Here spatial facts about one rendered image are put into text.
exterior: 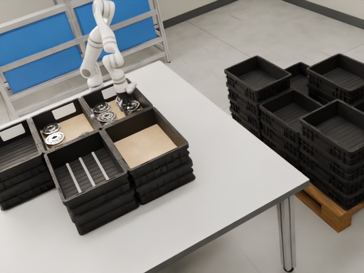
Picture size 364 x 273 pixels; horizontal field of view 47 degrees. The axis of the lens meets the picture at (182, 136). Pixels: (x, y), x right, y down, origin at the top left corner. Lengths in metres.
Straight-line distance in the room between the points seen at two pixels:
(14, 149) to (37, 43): 1.83
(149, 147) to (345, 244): 1.27
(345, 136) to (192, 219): 1.10
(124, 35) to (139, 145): 2.35
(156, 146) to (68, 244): 0.61
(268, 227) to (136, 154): 1.04
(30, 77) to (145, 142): 2.27
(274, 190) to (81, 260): 0.89
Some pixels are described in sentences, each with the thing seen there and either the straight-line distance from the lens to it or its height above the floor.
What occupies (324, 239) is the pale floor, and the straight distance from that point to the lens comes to 2.67.
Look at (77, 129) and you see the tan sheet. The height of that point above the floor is 0.83.
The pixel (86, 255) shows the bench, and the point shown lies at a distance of 1.90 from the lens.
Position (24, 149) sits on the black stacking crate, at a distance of 2.43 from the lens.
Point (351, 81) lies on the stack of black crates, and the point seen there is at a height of 0.49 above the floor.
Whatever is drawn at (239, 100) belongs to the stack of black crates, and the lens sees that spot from 3.07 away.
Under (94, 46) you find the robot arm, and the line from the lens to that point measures 2.48.
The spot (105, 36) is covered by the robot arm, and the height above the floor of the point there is 1.27.
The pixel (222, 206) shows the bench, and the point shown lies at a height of 0.70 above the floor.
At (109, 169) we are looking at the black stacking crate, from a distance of 2.05.
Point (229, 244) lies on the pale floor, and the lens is 2.66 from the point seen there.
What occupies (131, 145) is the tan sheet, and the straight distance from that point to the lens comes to 2.15.
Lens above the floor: 2.09
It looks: 37 degrees down
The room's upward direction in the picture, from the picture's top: 13 degrees counter-clockwise
